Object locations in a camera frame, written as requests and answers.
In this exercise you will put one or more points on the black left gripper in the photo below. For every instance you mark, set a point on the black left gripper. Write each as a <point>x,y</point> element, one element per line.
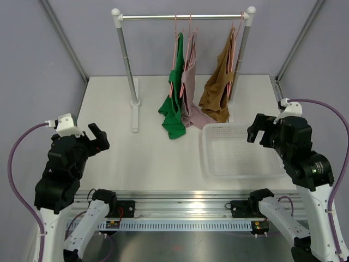
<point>101,139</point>

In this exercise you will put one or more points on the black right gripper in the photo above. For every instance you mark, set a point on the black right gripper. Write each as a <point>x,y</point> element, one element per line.
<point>262,122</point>

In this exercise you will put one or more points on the green tank top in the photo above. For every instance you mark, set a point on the green tank top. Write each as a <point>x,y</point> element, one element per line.
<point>171,108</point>

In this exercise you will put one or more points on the mauve pink tank top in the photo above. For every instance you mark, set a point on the mauve pink tank top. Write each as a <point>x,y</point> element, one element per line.
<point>191,113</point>

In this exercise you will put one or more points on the pink wire hanger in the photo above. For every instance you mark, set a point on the pink wire hanger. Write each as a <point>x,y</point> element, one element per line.
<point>232,62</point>
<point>188,57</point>
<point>174,54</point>

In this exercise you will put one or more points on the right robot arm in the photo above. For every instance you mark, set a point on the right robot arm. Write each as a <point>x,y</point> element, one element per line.
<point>312,175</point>

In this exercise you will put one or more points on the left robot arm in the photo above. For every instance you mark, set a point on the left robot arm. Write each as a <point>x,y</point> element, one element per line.
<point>55,193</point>

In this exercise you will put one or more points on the brown tank top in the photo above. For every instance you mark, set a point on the brown tank top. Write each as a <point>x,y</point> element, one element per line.
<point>214,100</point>

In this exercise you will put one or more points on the white plastic basket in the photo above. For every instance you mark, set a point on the white plastic basket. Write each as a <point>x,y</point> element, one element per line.
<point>227,154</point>

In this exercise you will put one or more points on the white clothes rack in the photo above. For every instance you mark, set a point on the white clothes rack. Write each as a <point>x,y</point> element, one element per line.
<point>118,19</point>

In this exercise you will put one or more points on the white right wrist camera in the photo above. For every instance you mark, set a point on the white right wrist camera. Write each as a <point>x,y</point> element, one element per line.
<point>287,109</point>

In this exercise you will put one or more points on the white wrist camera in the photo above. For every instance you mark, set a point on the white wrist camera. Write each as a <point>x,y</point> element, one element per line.
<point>66,125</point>
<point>287,109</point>

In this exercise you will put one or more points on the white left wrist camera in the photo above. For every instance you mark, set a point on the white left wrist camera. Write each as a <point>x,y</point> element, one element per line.
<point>66,125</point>

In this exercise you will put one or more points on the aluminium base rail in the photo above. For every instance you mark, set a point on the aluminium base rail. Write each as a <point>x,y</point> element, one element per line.
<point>180,211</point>

